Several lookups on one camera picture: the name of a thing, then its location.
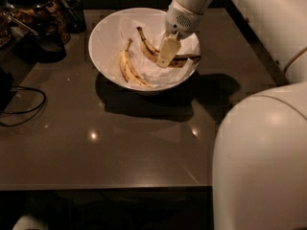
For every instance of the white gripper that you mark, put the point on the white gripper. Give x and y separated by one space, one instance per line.
181 20

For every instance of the spotted brown banana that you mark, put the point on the spotted brown banana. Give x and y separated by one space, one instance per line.
151 53

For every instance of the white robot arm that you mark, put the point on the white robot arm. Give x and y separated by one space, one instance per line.
259 170

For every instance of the white bowl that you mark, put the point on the white bowl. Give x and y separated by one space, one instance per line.
103 33

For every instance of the black mesh pen cup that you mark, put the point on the black mesh pen cup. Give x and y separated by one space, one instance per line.
73 15

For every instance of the black mug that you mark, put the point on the black mug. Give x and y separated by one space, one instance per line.
45 46

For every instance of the glass jar with snacks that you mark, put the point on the glass jar with snacks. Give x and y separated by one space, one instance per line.
34 12

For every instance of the glass jar at left edge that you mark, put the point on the glass jar at left edge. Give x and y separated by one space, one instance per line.
5 29

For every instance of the black device at left edge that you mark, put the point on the black device at left edge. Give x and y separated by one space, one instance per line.
6 81

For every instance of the white object under table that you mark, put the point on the white object under table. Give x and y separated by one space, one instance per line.
30 223

